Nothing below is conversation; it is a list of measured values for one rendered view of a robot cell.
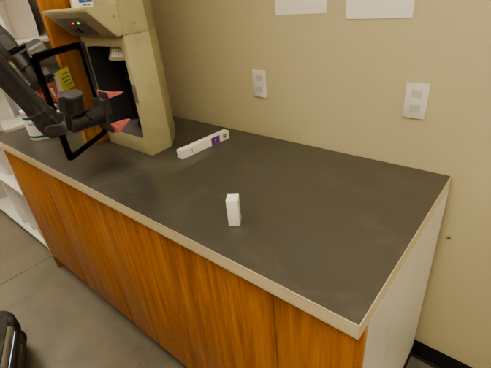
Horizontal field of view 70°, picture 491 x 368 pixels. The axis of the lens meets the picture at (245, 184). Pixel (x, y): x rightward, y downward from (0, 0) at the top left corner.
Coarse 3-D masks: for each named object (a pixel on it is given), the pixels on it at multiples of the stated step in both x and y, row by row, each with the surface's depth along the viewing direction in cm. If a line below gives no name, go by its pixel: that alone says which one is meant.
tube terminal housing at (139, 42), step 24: (96, 0) 125; (120, 0) 120; (144, 0) 130; (144, 24) 129; (144, 48) 132; (144, 72) 134; (144, 96) 137; (168, 96) 161; (144, 120) 140; (168, 120) 152; (120, 144) 161; (144, 144) 147; (168, 144) 152
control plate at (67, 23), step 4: (56, 20) 132; (60, 20) 130; (64, 20) 128; (68, 20) 127; (72, 20) 125; (76, 20) 124; (80, 20) 122; (64, 24) 132; (68, 24) 130; (72, 24) 129; (76, 24) 127; (80, 24) 125; (84, 24) 124; (68, 28) 135; (72, 28) 133; (80, 28) 130; (84, 28) 128; (88, 28) 126; (92, 28) 125; (72, 32) 137; (76, 32) 135; (80, 32) 133; (84, 32) 132; (88, 32) 130; (92, 32) 128; (96, 32) 127
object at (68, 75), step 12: (48, 60) 125; (60, 60) 131; (72, 60) 138; (36, 72) 119; (48, 72) 125; (60, 72) 131; (72, 72) 138; (84, 72) 145; (48, 84) 125; (60, 84) 131; (72, 84) 138; (84, 84) 145; (84, 96) 145; (84, 132) 145; (96, 132) 154; (72, 144) 137; (84, 144) 145
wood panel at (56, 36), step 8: (40, 0) 134; (48, 0) 136; (56, 0) 138; (64, 0) 140; (40, 8) 136; (48, 8) 137; (56, 8) 139; (64, 8) 141; (48, 24) 138; (56, 24) 140; (48, 32) 140; (56, 32) 141; (64, 32) 143; (56, 40) 142; (64, 40) 144; (72, 40) 146; (80, 40) 149; (104, 136) 168
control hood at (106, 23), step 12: (48, 12) 128; (60, 12) 123; (72, 12) 118; (84, 12) 114; (96, 12) 115; (108, 12) 118; (60, 24) 134; (96, 24) 120; (108, 24) 119; (120, 24) 123; (96, 36) 131; (108, 36) 126; (120, 36) 124
